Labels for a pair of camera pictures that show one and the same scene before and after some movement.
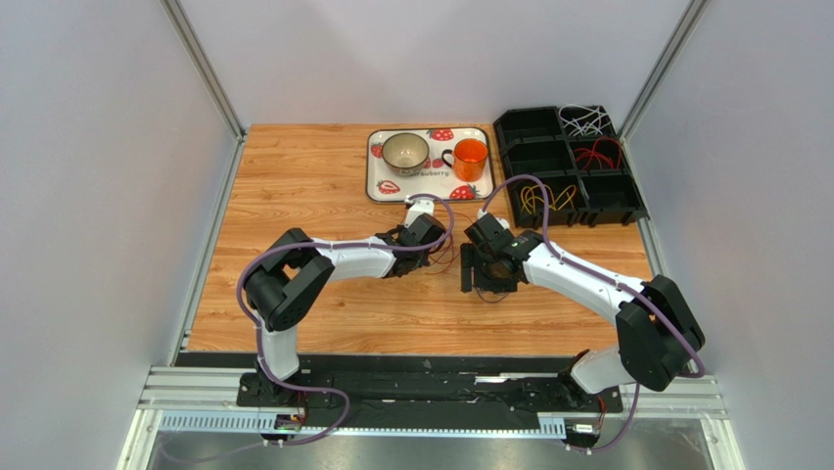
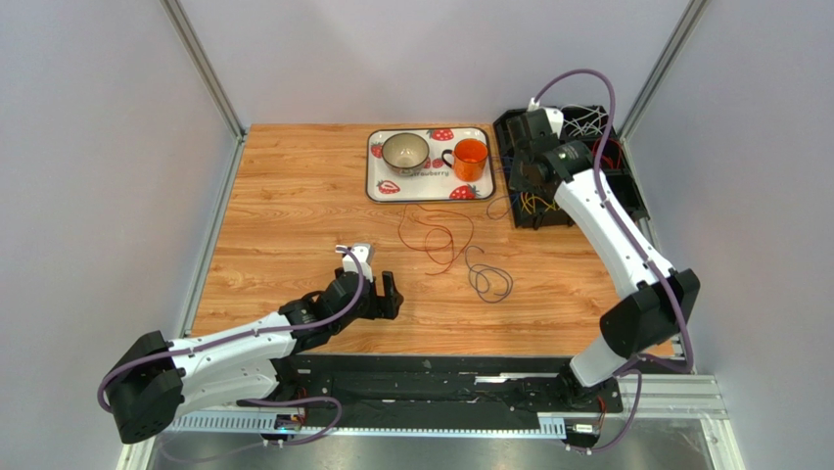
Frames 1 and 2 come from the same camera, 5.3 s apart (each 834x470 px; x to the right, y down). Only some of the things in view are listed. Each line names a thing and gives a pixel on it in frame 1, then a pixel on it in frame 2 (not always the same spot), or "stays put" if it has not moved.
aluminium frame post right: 684,30 stays put
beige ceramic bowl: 405,154 stays put
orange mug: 469,159 stays put
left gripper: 425,260 to 385,306
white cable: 580,106 stays put
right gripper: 472,275 to 527,172
